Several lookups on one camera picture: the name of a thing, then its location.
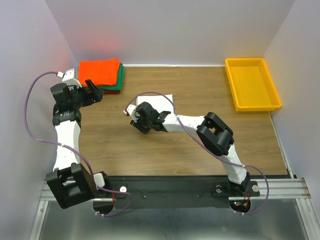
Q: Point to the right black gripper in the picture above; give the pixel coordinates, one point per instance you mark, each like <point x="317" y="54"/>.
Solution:
<point x="136" y="123"/>

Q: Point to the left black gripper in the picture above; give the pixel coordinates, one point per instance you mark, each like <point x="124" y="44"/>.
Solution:
<point x="95" y="95"/>

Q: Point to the white t shirt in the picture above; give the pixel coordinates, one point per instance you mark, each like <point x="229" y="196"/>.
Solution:
<point x="158" y="102"/>

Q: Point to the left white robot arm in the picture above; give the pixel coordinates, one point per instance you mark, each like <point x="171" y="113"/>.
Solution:
<point x="70" y="182"/>

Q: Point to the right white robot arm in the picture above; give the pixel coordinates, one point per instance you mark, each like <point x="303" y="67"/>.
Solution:
<point x="209" y="131"/>

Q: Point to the red folded t shirt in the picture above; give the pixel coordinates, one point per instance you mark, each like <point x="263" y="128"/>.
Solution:
<point x="111" y="92"/>

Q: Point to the orange folded t shirt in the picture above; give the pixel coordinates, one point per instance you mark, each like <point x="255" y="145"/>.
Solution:
<point x="86" y="68"/>

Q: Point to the yellow plastic tray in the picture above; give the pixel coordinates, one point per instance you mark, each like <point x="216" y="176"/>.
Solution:
<point x="251" y="85"/>

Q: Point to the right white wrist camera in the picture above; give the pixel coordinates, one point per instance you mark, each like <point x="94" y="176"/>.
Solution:
<point x="130" y="111"/>

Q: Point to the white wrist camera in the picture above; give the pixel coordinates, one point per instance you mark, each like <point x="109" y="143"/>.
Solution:
<point x="70" y="77"/>
<point x="130" y="111"/>

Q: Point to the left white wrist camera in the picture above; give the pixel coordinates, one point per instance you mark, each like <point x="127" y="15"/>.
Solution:
<point x="70" y="77"/>

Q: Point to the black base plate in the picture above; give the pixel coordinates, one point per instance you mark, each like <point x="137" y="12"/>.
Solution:
<point x="172" y="192"/>

